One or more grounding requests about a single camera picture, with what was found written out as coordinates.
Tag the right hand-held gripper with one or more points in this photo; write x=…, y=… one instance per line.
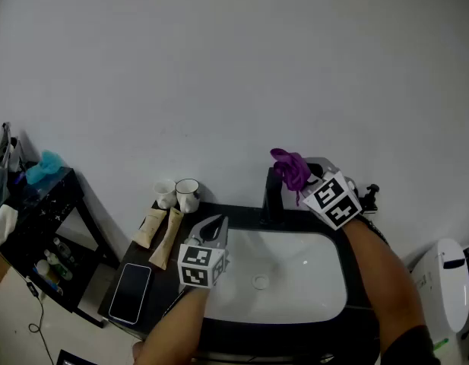
x=334, y=202

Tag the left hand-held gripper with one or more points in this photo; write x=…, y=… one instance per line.
x=198, y=264

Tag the purple cloth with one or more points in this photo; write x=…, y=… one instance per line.
x=293, y=171

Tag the black faucet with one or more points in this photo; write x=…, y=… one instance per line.
x=274, y=200

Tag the person's left forearm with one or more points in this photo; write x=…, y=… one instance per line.
x=173, y=329

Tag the person's right forearm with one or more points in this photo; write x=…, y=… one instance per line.
x=386, y=287

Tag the white cloth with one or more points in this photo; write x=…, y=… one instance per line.
x=4, y=224

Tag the white mug with dark rim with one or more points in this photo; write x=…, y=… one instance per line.
x=188, y=196

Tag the long beige tube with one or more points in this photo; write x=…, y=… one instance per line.
x=167, y=238

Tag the black soap dispenser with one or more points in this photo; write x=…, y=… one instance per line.
x=371, y=196

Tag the plain white mug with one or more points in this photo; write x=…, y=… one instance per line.
x=164, y=194

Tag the short beige tube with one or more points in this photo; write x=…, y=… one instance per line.
x=150, y=226

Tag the round sink drain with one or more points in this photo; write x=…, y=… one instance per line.
x=260, y=281

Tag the black vanity cabinet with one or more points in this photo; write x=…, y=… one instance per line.
x=162, y=287

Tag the white sink basin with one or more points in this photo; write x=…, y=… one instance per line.
x=295, y=280

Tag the dark smartphone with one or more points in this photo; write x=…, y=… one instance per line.
x=129, y=293

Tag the clear bottle with green label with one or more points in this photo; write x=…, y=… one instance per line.
x=64, y=251
x=59, y=266

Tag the black speckled side table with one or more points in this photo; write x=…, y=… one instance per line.
x=48, y=200

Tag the white toilet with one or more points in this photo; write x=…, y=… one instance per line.
x=443, y=291

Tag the white jar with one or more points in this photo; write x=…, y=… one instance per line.
x=44, y=269

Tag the teal bath puff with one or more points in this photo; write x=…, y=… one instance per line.
x=44, y=165

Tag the dark laptop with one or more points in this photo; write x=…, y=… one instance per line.
x=72, y=359

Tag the person's black clothing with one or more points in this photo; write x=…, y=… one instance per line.
x=412, y=348

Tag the green brush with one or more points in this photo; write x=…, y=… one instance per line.
x=441, y=344

